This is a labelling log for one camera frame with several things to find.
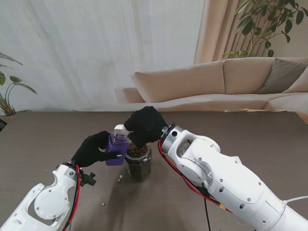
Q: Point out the beige sofa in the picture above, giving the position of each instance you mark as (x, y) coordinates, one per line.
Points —
(192, 79)

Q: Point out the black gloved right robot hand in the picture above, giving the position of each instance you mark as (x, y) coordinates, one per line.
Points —
(146, 125)

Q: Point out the tall green leafy plant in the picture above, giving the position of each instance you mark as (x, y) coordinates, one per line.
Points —
(262, 19)

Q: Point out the purple coffee jar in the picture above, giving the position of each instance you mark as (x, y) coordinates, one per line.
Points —
(118, 146)

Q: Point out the beige sofa cushion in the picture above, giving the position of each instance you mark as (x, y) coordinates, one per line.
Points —
(300, 84)

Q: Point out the glass jar of coffee beans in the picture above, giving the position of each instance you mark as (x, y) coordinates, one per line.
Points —
(139, 168)

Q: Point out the broad leaf potted plant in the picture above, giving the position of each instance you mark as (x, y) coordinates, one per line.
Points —
(14, 80)

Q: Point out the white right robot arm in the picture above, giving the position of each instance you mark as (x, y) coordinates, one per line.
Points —
(228, 178)

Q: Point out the white sheer curtain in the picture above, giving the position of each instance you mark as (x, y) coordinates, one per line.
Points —
(96, 53)

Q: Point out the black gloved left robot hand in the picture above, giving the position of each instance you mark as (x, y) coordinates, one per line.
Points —
(89, 151)

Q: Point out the white plastic spoon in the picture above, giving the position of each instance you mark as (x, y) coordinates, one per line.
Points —
(119, 128)

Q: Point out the grey sofa cushion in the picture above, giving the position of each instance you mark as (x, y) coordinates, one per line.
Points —
(281, 77)

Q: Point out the beige pleated curtain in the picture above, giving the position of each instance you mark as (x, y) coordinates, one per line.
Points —
(216, 36)

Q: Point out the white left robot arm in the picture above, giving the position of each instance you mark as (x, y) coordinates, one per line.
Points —
(48, 199)

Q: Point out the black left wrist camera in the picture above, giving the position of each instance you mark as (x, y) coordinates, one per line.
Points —
(88, 180)

